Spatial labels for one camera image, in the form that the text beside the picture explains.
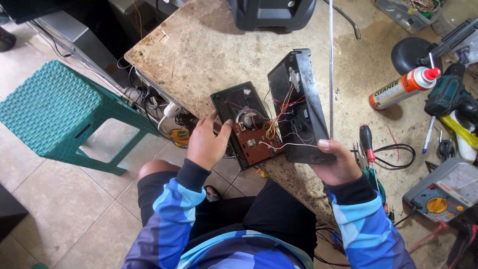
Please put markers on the person's left hand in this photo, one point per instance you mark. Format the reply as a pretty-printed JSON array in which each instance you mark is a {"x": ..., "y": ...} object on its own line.
[{"x": 205, "y": 144}]

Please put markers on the person's right hand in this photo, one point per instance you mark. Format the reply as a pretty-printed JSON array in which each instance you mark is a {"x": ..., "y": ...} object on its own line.
[{"x": 338, "y": 164}]

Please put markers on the black radio front shell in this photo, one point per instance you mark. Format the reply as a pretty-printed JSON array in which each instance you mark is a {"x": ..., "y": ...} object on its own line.
[{"x": 239, "y": 108}]

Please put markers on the black radio shell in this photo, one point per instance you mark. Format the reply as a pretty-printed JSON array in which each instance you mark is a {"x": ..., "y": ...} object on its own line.
[
  {"x": 239, "y": 108},
  {"x": 298, "y": 112}
]

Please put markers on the black radio back shell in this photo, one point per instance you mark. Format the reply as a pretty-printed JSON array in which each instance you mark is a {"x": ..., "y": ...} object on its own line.
[{"x": 298, "y": 112}]

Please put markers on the yellow black tester device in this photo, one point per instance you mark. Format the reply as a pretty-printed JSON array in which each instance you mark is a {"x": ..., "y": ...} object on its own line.
[{"x": 179, "y": 136}]

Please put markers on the white power plug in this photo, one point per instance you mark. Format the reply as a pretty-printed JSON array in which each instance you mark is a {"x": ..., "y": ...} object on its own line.
[{"x": 171, "y": 110}]

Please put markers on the person's sandal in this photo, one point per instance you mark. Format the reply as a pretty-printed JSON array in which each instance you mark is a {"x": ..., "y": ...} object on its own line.
[{"x": 213, "y": 193}]

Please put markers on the round radio speaker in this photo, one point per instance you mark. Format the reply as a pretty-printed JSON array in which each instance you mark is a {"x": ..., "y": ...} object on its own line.
[{"x": 249, "y": 117}]

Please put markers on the brown circuit board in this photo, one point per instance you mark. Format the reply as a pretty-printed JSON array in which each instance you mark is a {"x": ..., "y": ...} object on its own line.
[{"x": 257, "y": 140}]

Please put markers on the blue white pen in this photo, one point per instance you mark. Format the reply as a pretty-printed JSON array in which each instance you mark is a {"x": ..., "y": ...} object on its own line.
[{"x": 428, "y": 135}]

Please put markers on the silver telescopic antenna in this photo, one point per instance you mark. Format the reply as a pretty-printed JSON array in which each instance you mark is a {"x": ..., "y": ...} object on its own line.
[{"x": 331, "y": 67}]

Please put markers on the orange white spray can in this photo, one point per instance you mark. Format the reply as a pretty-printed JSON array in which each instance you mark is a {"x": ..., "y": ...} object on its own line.
[{"x": 401, "y": 89}]

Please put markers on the grey analog multimeter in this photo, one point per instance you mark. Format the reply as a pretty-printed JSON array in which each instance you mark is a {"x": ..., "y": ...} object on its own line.
[{"x": 442, "y": 190}]

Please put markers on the black small pliers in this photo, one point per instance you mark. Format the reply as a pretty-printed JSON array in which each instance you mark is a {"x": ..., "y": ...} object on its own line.
[{"x": 445, "y": 147}]

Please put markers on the red multimeter probe lead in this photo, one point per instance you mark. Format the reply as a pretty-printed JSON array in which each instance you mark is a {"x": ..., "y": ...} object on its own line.
[{"x": 429, "y": 235}]

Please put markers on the black round lamp base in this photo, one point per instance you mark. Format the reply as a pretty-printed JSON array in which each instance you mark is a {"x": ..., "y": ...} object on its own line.
[{"x": 410, "y": 54}]

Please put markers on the black speaker box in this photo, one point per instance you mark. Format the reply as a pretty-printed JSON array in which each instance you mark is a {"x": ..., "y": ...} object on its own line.
[{"x": 270, "y": 13}]

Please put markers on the teal plastic woven stool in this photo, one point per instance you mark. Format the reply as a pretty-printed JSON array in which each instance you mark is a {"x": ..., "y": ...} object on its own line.
[{"x": 56, "y": 108}]

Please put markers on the grey metal cabinet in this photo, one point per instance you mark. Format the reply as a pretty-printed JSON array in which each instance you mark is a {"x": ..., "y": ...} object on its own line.
[{"x": 82, "y": 41}]

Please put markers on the clear plastic parts box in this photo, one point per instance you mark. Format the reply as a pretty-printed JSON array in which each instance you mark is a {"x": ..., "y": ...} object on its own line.
[{"x": 405, "y": 13}]

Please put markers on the clear plastic jar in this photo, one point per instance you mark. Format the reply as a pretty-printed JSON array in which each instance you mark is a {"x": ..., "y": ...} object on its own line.
[{"x": 452, "y": 15}]

